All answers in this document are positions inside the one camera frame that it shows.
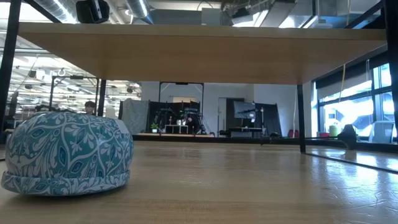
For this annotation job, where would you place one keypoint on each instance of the wall monitor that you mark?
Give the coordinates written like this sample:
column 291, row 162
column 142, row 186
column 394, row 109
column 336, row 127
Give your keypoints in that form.
column 244, row 109

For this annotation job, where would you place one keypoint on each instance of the person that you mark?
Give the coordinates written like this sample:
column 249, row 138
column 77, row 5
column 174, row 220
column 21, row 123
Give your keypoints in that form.
column 90, row 107

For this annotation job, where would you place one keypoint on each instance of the black curtain partition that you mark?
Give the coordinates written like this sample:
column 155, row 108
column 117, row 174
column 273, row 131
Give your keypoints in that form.
column 168, row 105

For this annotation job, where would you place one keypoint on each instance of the wooden riser shelf black frame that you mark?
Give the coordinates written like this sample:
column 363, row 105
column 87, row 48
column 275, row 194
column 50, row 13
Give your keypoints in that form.
column 199, row 56

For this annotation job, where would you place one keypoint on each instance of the green cylinder container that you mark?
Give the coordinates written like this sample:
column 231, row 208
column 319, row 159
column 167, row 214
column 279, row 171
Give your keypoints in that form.
column 333, row 130

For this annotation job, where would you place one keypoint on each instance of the black metal rig frame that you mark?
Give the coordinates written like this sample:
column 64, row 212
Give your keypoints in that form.
column 74, row 77

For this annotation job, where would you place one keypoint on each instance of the grey fabric panel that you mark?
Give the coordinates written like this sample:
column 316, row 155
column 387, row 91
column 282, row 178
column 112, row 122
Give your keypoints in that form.
column 133, row 115

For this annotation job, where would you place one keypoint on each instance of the red background object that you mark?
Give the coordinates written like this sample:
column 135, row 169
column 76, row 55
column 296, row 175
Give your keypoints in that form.
column 293, row 133

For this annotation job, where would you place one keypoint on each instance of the teal patterned candle tin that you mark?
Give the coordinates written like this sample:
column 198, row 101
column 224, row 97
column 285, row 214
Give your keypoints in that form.
column 68, row 149

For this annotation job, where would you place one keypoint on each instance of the black background robot arm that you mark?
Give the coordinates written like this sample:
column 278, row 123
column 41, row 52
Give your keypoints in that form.
column 194, row 113

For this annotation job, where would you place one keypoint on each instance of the black low desk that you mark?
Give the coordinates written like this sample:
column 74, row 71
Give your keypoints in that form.
column 239, row 130

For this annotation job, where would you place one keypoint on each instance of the small background potted plant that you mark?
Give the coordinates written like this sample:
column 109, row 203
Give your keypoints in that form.
column 154, row 127

